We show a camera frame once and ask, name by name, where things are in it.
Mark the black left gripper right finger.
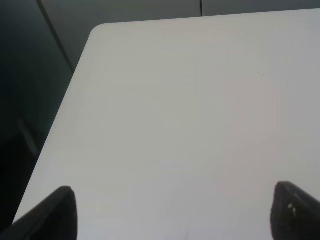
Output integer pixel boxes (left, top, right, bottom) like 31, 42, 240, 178
270, 181, 320, 240

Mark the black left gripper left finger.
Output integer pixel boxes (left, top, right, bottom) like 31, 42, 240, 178
0, 186, 78, 240

